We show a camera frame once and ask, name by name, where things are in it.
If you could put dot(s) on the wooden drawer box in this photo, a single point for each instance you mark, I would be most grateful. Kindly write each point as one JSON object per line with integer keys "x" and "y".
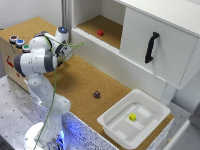
{"x": 20, "y": 30}

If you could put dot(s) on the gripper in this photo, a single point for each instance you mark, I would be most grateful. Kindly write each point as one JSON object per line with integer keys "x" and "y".
{"x": 64, "y": 51}

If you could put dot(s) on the blue button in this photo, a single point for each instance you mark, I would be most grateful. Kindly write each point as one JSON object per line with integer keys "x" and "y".
{"x": 20, "y": 42}

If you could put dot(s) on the yellow block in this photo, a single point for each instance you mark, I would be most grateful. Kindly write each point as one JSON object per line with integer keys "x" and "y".
{"x": 132, "y": 117}

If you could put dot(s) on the white cabinet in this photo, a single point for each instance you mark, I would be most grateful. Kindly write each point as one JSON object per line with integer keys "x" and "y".
{"x": 110, "y": 30}

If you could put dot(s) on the red button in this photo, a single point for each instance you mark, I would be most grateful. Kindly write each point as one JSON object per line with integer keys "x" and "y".
{"x": 13, "y": 39}

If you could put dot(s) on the green button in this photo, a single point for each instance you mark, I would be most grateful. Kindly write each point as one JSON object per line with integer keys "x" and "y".
{"x": 26, "y": 48}

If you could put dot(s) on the purple block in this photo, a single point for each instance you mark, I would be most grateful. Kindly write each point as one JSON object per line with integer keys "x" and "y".
{"x": 96, "y": 94}

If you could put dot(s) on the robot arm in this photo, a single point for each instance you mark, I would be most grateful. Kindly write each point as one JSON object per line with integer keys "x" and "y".
{"x": 36, "y": 62}

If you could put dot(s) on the white plastic box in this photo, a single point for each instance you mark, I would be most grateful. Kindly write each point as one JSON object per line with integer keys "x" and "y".
{"x": 133, "y": 118}

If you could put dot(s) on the white sliding door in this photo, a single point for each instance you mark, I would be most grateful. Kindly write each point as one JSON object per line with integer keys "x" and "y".
{"x": 166, "y": 43}

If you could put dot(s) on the pink block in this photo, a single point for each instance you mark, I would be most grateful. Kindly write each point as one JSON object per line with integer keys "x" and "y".
{"x": 100, "y": 32}

